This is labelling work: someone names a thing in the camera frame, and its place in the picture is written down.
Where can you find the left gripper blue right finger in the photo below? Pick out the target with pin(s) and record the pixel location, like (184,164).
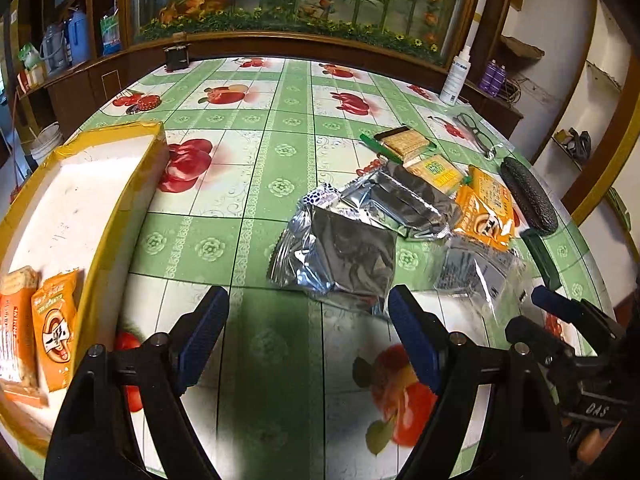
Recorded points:
(418,332)

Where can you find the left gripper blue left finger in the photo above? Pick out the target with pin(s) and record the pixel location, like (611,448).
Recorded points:
(196,336)

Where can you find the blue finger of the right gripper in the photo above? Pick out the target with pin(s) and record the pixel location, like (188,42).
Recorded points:
(568,310)

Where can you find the clear grey printed packet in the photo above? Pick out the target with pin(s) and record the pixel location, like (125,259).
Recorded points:
(494,281)

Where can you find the silver foil snack bag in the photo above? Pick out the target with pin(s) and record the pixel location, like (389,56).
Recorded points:
(391,197)
(334,259)

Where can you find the orange snack packet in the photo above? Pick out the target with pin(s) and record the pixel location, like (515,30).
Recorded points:
(480,223)

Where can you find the yellow label cracker pack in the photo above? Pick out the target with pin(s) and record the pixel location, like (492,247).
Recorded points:
(438,172)

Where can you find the blue white candy packet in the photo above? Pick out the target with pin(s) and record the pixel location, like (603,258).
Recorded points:
(323,196)

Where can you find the clear cracker pack black edge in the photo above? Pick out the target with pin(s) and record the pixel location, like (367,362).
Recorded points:
(407,143)

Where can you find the fruit pattern green tablecloth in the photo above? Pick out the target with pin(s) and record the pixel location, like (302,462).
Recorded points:
(277,399)

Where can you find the black textured glasses case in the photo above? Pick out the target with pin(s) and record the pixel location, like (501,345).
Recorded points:
(530,197)

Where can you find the orange packet in box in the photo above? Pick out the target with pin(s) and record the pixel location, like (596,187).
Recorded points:
(53,318)

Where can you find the yellow cardboard box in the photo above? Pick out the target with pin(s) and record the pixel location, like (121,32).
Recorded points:
(83,209)

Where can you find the orange cracker pack in box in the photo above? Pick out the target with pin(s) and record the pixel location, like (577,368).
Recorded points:
(18,347)

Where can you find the white plastic bucket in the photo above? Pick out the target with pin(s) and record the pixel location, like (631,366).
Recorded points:
(45,142)

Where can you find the white spray bottle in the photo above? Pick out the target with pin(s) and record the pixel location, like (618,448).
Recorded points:
(458,71)

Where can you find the purple cans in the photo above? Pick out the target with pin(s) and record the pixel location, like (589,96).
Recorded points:
(493,78)

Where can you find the small black box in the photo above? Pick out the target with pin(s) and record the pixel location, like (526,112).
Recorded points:
(177,57)

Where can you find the grey thermos jug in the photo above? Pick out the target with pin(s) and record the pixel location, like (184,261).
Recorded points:
(53,50)

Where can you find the blue water jug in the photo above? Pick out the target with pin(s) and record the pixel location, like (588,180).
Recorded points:
(78,36)

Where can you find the black frame eyeglasses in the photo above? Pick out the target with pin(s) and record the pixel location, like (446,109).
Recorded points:
(481,140)

